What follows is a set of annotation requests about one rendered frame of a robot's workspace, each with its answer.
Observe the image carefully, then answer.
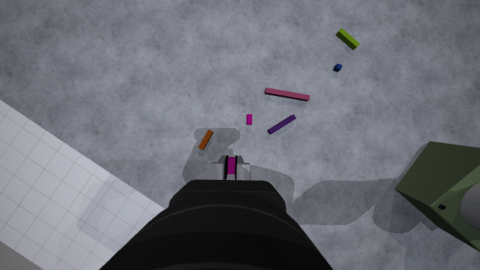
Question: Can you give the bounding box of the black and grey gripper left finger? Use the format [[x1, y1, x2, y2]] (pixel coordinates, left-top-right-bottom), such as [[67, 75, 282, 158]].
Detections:
[[210, 155, 228, 180]]

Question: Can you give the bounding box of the pink rod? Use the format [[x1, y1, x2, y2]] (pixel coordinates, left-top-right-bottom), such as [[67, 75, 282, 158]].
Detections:
[[265, 88, 310, 101]]

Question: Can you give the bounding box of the purple rod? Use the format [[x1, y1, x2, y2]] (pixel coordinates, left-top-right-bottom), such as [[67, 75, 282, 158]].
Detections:
[[268, 115, 296, 134]]

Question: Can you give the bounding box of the lime green rectangular bar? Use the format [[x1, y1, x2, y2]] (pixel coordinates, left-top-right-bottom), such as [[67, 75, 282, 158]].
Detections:
[[336, 29, 360, 50]]

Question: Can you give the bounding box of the small blue cube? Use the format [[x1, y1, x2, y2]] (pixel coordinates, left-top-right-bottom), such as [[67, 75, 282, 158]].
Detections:
[[333, 64, 342, 72]]

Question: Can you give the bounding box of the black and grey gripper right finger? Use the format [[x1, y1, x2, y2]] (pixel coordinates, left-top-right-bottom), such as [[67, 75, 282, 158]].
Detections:
[[235, 155, 251, 180]]

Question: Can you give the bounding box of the orange rod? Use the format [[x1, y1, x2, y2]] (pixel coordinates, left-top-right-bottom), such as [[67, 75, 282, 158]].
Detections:
[[198, 130, 214, 150]]

